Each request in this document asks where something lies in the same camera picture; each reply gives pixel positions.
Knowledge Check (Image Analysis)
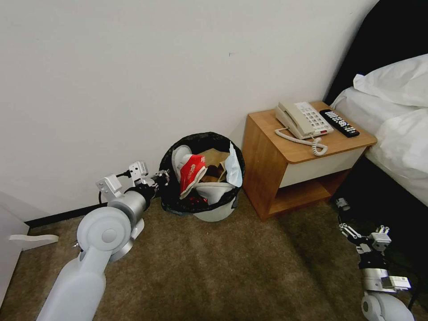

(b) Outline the white curved plastic piece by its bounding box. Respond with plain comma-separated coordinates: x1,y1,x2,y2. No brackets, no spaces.
171,144,194,172

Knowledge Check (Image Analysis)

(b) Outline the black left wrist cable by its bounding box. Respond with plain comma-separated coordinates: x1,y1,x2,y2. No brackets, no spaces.
98,171,134,203

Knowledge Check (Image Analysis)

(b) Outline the black remote control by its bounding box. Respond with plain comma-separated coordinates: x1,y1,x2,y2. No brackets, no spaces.
319,108,361,139

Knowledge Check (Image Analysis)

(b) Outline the white disposable bowl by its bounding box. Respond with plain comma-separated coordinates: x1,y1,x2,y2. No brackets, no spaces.
194,181,235,198

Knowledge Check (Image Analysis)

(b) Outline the black bed base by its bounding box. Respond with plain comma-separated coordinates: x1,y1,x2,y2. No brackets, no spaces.
329,156,428,303

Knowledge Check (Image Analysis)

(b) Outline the white round trash bin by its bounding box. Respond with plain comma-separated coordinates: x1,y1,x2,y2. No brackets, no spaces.
193,185,240,222

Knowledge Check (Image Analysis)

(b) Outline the beige coiled telephone cord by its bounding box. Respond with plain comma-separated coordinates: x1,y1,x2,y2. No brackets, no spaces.
274,127,328,156

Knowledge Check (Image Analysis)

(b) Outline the brown paper bag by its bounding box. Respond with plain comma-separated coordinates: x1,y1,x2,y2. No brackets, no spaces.
197,148,232,184

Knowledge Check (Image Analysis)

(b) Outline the white duvet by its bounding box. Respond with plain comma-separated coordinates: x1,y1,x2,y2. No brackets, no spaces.
330,86,428,205

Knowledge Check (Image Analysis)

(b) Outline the white paper strip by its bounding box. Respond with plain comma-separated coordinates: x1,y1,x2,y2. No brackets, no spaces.
8,234,60,244

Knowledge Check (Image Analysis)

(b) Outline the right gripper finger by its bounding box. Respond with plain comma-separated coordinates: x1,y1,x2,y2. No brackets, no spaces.
337,222,366,250

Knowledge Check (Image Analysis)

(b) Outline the red white snack packet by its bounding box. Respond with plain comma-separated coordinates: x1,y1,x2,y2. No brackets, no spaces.
179,154,208,200

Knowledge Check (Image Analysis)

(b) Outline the black bed headboard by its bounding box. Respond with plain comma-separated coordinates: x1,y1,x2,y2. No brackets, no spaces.
323,0,428,107

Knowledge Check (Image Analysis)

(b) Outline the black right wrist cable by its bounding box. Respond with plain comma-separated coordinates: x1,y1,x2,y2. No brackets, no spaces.
406,267,423,310

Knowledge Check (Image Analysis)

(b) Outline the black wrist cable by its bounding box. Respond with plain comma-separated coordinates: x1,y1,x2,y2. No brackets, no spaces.
406,267,423,310
98,171,134,203

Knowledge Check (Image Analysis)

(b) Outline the wooden nightstand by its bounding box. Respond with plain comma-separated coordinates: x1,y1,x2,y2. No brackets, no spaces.
242,100,378,221

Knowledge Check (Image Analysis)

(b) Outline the black baseboard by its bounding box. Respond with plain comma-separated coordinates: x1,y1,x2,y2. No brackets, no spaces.
24,200,111,229

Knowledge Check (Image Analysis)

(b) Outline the beige desk telephone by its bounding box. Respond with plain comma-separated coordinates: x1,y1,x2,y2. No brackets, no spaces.
274,101,335,141

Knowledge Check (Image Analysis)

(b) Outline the white nightstand drawer front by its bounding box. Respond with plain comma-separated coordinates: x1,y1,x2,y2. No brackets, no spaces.
279,146,369,189

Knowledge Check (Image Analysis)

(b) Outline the white pillow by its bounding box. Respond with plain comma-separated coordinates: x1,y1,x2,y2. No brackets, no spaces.
352,53,428,108

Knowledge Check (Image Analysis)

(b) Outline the black plastic bin liner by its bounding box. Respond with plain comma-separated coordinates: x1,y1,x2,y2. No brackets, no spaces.
159,131,247,215

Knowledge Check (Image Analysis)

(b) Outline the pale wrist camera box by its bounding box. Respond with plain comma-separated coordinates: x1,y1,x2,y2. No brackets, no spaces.
128,161,148,183
370,226,392,252

